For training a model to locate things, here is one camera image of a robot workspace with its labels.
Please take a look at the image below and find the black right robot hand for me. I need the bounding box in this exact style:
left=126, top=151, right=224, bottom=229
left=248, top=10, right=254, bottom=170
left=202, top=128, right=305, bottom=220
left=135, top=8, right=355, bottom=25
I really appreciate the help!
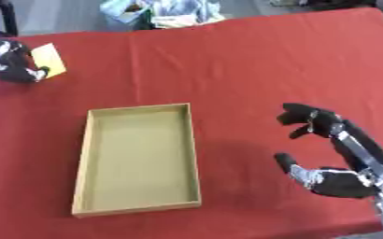
left=273, top=103, right=383, bottom=199

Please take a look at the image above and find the black chair leg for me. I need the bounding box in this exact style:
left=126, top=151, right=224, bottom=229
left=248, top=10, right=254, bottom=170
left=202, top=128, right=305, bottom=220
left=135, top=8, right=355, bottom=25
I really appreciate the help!
left=0, top=0, right=21, bottom=37

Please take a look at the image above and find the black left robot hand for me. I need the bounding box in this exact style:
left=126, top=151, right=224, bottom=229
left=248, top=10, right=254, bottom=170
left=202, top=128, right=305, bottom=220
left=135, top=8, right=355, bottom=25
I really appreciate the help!
left=0, top=39, right=51, bottom=84

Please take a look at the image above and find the pale blue bag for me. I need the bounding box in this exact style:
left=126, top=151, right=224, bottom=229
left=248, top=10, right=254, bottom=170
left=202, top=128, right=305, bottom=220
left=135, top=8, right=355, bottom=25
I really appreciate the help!
left=98, top=0, right=228, bottom=31

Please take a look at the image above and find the yellow rectangular block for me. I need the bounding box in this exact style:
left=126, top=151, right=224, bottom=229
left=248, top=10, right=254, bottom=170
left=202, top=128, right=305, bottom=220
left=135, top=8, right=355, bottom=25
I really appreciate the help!
left=29, top=42, right=69, bottom=79

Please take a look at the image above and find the tan cardboard box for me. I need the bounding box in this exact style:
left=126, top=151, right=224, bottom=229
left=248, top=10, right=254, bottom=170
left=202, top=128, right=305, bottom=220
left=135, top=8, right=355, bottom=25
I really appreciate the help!
left=70, top=103, right=204, bottom=218

